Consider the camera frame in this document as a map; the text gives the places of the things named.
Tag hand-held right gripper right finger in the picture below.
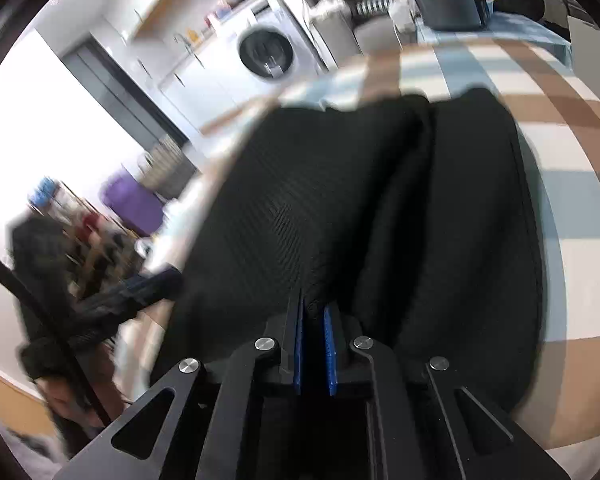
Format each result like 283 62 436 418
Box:
324 302 568 480

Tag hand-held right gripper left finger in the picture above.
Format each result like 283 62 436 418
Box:
55 290 306 480

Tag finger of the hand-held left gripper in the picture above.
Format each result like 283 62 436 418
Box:
125 266 183 306

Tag black knit garment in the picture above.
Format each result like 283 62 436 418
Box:
150 87 548 416

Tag grey white clothes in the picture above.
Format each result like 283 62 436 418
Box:
387 0 416 26

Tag person's left hand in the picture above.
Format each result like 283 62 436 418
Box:
42 375 106 428

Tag purple bag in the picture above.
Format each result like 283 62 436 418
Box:
100 170 166 236

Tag wicker laundry basket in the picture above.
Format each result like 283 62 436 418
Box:
137 135 201 196

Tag white cabinet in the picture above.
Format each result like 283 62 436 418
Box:
157 35 241 131

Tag white washing machine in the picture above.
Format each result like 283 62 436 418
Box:
207 0 328 96

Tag plaid tablecloth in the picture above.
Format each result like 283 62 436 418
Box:
145 40 600 451

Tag tall grey bin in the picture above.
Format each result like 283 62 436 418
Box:
310 0 363 68

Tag light blue cloth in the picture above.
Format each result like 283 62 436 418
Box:
415 10 573 66

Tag black cable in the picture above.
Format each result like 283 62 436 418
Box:
0 247 112 426

